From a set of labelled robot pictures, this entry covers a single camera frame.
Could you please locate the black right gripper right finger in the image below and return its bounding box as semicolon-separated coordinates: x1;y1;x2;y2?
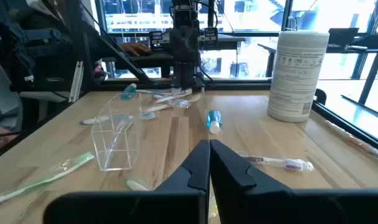
209;139;378;224

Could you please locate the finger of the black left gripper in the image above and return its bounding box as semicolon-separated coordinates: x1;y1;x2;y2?
169;26;185;63
184;26;200;63

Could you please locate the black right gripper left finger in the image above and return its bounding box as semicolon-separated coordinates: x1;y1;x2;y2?
42;139;211;224

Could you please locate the purple toothbrush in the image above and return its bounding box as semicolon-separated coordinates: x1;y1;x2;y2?
240;154;315;173

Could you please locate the black desk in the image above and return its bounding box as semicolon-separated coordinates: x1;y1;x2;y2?
101;34;247;78
257;27;378;108

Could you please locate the person's hand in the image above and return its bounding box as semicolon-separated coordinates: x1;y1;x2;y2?
118;42;153;58

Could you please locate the clear acrylic organizer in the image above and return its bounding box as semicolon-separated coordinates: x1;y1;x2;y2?
90;91;144;172

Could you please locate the silver aluminium bar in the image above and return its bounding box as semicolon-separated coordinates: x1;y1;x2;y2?
68;60;85;104

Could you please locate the white wipes canister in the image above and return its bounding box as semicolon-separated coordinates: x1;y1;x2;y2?
267;30;331;123

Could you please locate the person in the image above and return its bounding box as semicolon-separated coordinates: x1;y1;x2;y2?
0;0;98;93

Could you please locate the black hook clamp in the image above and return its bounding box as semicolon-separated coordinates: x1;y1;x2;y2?
314;88;328;106

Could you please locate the black laptop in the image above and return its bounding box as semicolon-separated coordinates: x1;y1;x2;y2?
328;27;361;47

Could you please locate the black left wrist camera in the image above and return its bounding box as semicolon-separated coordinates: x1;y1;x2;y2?
172;4;197;29

